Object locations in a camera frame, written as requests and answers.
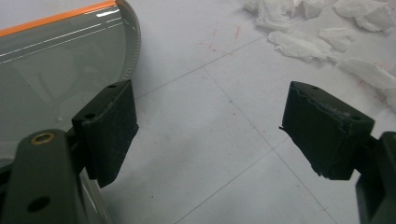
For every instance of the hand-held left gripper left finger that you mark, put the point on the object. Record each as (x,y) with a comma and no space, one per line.
(109,137)

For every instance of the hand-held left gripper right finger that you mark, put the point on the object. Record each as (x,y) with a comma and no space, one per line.
(323,137)

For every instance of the grey dustpan with orange edge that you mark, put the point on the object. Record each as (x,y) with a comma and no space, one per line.
(59,68)

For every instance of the pile of crumpled white tissues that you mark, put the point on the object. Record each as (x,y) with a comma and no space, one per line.
(305,45)

